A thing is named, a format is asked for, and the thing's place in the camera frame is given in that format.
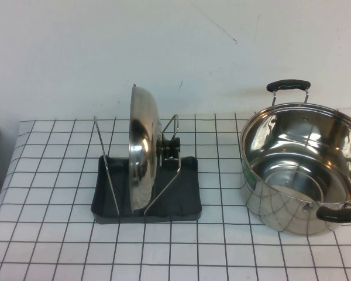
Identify stainless steel lid black knob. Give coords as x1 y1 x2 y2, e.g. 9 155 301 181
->
128 84 183 212

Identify white black-grid tablecloth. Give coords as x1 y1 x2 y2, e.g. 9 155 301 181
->
0 107 351 281

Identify black tray wire lid rack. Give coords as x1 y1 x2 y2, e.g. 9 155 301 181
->
90 114 203 225

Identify stainless steel pot black handles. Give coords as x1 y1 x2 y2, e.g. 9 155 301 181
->
240 78 351 237

